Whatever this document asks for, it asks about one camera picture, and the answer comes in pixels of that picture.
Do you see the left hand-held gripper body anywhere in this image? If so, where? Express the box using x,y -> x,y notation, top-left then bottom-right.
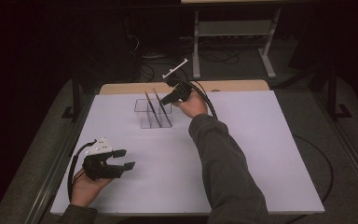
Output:
82,136 -> 123,181

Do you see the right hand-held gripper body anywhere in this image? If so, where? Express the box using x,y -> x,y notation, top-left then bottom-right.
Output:
162,58 -> 194,103

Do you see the black chopstick with orange end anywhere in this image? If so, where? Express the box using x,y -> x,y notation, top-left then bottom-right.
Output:
145,91 -> 163,128
152,88 -> 172,127

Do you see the clear plastic organizer box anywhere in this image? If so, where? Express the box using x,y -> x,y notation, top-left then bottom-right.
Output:
133,97 -> 174,130

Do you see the person's right hand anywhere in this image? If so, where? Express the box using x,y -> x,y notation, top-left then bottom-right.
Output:
172,91 -> 209,119

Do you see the person's left hand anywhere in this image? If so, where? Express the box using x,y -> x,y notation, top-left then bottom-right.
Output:
70,169 -> 113,208

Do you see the wooden table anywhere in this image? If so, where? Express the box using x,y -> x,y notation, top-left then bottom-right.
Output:
99,79 -> 270,96

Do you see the white board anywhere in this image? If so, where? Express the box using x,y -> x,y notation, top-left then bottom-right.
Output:
49,90 -> 325,217

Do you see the black metal stand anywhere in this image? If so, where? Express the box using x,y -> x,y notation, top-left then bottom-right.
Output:
61,69 -> 82,123
326,66 -> 353,121

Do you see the left hand-held gripper black cable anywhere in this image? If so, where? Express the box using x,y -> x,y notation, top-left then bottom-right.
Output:
67,139 -> 98,203

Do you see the hand-held gripper black cable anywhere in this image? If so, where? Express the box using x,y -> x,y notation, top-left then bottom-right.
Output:
180,79 -> 336,224
67,139 -> 98,203

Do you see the black floor cable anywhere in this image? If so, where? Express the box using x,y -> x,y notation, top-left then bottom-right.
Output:
139,62 -> 190,83

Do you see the right hand-held gripper black cable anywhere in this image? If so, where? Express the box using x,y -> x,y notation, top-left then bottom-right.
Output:
180,79 -> 336,224

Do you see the aluminium rail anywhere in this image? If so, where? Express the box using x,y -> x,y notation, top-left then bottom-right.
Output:
313,91 -> 358,200
24,92 -> 95,224

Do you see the white metal frame desk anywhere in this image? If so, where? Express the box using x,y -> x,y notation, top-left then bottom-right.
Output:
180,0 -> 283,80

